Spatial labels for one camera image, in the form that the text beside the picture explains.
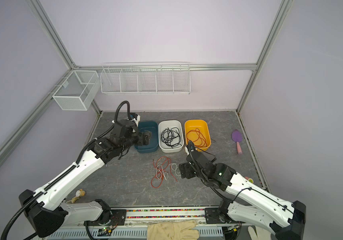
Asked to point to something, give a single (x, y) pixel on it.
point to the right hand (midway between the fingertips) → (186, 165)
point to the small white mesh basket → (78, 90)
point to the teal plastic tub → (153, 145)
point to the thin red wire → (163, 163)
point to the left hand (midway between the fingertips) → (143, 134)
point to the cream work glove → (172, 230)
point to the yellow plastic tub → (202, 124)
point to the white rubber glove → (257, 233)
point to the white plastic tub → (164, 124)
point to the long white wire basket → (146, 78)
